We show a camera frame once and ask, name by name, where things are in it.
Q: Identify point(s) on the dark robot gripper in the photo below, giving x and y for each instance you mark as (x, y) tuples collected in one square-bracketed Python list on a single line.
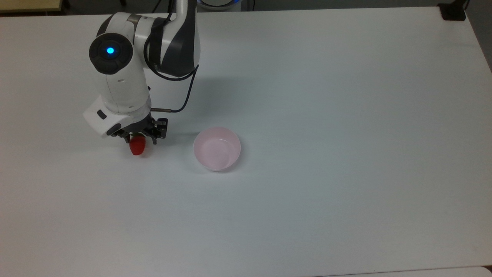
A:
[(100, 119)]

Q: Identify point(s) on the red strawberry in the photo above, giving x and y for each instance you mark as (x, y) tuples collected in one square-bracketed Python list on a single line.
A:
[(137, 147)]

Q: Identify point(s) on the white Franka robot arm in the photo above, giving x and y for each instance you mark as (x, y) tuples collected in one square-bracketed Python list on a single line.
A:
[(123, 77)]

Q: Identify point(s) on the pink plastic bowl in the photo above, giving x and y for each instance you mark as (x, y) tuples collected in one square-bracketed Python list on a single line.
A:
[(217, 150)]

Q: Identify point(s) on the wooden desk top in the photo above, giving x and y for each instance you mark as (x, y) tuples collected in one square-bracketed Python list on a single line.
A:
[(29, 5)]

